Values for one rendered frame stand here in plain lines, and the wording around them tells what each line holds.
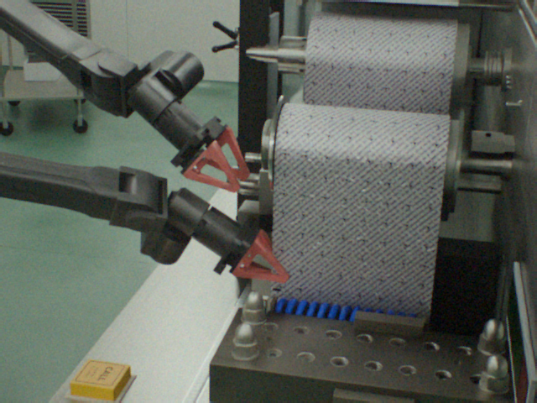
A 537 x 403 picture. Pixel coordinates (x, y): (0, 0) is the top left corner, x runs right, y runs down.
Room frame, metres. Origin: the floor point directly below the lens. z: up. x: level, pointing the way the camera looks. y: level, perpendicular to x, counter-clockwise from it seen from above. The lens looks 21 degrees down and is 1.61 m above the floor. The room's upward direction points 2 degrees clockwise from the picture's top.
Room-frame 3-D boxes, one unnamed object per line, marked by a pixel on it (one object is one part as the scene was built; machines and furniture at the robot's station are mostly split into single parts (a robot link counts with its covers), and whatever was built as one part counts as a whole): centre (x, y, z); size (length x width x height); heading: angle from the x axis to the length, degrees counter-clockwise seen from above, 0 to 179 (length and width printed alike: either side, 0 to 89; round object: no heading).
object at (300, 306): (1.09, -0.12, 1.03); 0.21 x 0.04 x 0.03; 79
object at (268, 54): (1.46, 0.01, 1.33); 0.06 x 0.03 x 0.03; 79
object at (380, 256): (1.11, -0.12, 1.11); 0.23 x 0.01 x 0.18; 78
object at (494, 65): (1.38, -0.35, 1.33); 0.07 x 0.07 x 0.07; 79
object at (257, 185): (1.24, 0.01, 1.05); 0.06 x 0.05 x 0.31; 79
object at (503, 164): (1.14, -0.30, 1.25); 0.07 x 0.04 x 0.04; 79
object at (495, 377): (0.91, -0.29, 1.05); 0.04 x 0.04 x 0.04
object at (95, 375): (1.09, 0.24, 0.91); 0.07 x 0.07 x 0.02; 79
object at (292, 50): (1.45, -0.05, 1.33); 0.06 x 0.06 x 0.06; 79
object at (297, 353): (0.99, -0.14, 1.00); 0.40 x 0.16 x 0.06; 79
